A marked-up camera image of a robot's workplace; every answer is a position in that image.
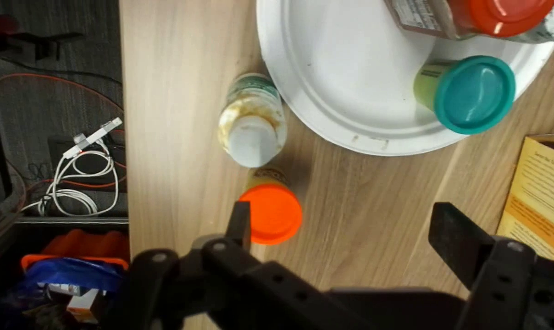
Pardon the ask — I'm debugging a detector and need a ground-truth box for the white paper plate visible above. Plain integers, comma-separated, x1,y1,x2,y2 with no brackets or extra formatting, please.
254,0,554,157

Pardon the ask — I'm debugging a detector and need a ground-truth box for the white usb cable bundle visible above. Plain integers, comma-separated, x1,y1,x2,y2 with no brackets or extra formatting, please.
18,115,126,218

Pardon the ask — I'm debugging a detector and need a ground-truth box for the brown spice jar orange lid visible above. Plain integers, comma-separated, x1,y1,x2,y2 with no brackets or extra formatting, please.
384,0,554,42

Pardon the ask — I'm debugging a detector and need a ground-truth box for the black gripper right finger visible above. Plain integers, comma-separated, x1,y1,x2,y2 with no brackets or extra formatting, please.
427,200,554,330

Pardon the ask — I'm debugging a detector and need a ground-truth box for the orange and blue bag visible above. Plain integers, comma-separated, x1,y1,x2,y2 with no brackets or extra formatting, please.
18,227,129,308

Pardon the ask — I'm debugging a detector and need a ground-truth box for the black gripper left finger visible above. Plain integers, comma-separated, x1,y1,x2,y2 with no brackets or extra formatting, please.
126,200,328,330

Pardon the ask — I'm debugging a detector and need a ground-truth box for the yellow open tea box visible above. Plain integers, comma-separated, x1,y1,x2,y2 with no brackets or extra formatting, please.
494,132,554,262

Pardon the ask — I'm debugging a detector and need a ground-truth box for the green tub teal lid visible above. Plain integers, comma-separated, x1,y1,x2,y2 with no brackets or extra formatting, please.
412,53,516,135

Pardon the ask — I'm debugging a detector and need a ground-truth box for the white bottle green label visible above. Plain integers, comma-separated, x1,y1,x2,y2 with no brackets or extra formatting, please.
216,71,289,170

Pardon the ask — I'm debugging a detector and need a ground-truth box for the yellow tub orange lid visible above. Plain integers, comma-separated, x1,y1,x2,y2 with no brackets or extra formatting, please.
236,170,304,247

